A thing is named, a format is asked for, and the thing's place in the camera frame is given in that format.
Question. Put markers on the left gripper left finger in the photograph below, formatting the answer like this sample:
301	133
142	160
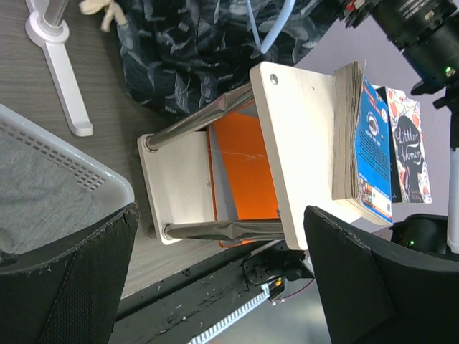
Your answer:
69	291

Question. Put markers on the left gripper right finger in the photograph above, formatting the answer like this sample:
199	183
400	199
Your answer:
376	291

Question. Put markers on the grey shorts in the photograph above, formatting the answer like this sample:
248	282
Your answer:
41	202

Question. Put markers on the dark floral shorts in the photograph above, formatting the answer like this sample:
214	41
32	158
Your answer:
178	56

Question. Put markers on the light blue hanger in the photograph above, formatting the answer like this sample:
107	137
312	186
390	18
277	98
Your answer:
275	30

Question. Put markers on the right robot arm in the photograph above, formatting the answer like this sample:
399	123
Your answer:
426	33

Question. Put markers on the floral Little Women book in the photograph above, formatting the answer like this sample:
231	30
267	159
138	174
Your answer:
410	179

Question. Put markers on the blue paperback book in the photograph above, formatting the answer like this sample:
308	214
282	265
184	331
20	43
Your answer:
361	178

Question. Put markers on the white two-tier shelf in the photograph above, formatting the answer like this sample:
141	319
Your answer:
295	109

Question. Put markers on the orange binder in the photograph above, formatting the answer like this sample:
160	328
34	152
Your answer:
241	180

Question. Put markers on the white plastic basket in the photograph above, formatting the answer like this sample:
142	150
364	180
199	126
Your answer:
107	186

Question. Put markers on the clothes rack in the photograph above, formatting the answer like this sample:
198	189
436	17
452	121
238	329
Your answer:
47	28

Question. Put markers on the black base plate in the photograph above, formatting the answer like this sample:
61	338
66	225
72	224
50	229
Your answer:
183	306

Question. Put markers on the white cable duct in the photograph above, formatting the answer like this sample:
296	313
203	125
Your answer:
238	314

